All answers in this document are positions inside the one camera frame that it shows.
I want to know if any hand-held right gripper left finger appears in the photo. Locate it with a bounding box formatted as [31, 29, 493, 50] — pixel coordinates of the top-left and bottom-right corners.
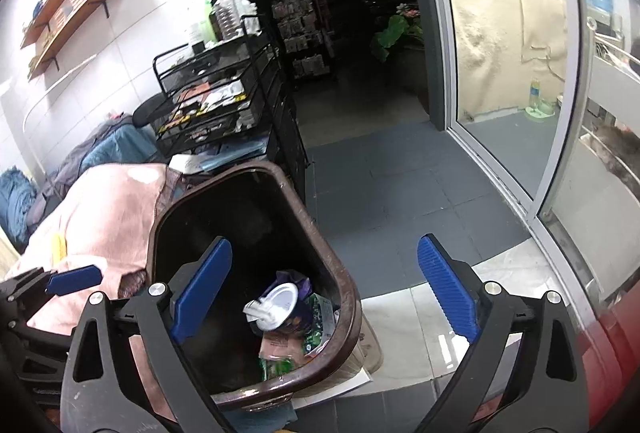
[60, 235, 236, 433]

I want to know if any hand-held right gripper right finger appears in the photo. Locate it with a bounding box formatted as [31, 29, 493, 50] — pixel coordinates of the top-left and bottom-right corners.
[415, 233, 608, 433]

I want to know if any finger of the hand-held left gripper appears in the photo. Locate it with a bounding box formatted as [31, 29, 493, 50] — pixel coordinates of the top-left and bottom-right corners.
[0, 264, 103, 314]

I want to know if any brown trash bin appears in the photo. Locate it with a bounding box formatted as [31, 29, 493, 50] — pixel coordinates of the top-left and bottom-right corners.
[145, 160, 363, 414]

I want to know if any pink printed blanket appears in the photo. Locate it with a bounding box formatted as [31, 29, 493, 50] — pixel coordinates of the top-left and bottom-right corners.
[0, 163, 176, 419]

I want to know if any purple cup with white lid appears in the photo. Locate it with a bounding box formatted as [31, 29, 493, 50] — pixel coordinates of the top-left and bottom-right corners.
[243, 269, 313, 333]

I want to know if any pile of blue sheets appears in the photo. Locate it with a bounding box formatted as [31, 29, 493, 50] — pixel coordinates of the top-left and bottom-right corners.
[0, 167, 38, 251]

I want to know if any grey blanket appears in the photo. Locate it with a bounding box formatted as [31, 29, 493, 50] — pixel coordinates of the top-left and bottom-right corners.
[42, 118, 126, 199]

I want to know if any white box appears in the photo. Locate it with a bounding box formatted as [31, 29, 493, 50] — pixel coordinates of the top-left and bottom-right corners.
[169, 154, 203, 175]

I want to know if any white paper sheet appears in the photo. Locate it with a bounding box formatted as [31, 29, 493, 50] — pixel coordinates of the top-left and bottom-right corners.
[290, 365, 375, 410]

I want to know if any red panel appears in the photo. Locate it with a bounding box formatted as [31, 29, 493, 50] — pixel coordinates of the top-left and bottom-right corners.
[575, 298, 640, 433]

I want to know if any black stool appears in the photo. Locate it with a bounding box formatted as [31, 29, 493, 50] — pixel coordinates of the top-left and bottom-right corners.
[132, 94, 168, 129]

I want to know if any green pet bowl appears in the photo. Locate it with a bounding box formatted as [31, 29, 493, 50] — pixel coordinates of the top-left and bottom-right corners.
[524, 98, 558, 120]

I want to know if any black mesh cart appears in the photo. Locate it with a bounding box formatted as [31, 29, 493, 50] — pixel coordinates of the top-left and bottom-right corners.
[151, 16, 308, 209]

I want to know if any grey furry animal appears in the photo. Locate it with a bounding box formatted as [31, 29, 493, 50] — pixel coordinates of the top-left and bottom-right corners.
[580, 123, 640, 186]

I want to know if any sliding glass door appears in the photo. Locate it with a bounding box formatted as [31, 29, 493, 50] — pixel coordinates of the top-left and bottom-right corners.
[535, 0, 640, 314]
[412, 0, 583, 216]

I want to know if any green potted plant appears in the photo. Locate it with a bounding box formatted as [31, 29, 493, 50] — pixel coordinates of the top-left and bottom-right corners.
[370, 2, 426, 61]

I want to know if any dark display rack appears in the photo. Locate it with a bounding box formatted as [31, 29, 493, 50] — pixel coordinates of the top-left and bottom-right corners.
[270, 0, 336, 81]

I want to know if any cluster of pump bottles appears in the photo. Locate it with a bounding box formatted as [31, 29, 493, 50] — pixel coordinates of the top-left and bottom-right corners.
[186, 0, 261, 51]

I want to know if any white curved rail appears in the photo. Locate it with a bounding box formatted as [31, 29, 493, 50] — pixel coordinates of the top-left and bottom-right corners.
[22, 54, 98, 149]

